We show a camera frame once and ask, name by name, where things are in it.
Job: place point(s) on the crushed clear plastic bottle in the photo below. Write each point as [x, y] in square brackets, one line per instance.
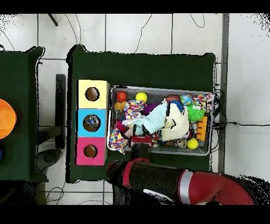
[91, 122]

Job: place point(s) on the green spiky ball with eyes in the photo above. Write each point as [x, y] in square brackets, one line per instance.
[196, 113]

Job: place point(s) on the mint green cloth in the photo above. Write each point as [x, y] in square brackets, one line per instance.
[154, 120]

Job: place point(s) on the wooden three-hole box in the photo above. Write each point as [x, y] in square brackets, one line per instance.
[101, 101]

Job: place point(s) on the brown toy football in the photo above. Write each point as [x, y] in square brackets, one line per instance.
[172, 98]

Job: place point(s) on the dark green side tablecloth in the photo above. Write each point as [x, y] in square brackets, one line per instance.
[19, 84]

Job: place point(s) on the orange ladder-shaped block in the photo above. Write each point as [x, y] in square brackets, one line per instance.
[202, 129]

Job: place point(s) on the red orange ball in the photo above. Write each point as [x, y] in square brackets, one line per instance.
[121, 96]

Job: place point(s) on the cream waffle cloth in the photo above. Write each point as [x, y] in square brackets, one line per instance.
[175, 126]

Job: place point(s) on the black panel stand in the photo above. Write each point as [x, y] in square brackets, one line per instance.
[60, 109]

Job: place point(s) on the orange bowl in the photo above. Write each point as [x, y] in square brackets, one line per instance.
[6, 118]

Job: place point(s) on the globe print ball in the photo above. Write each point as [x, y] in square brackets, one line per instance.
[186, 99]

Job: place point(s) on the yellow ball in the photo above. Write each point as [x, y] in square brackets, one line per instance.
[141, 97]
[192, 143]

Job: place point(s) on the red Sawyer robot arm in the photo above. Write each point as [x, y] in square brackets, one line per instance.
[158, 179]

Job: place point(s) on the purple knobbly toy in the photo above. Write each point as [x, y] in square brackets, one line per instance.
[147, 107]

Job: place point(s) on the blue spiky ball with eyes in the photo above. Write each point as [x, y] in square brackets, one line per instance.
[177, 104]

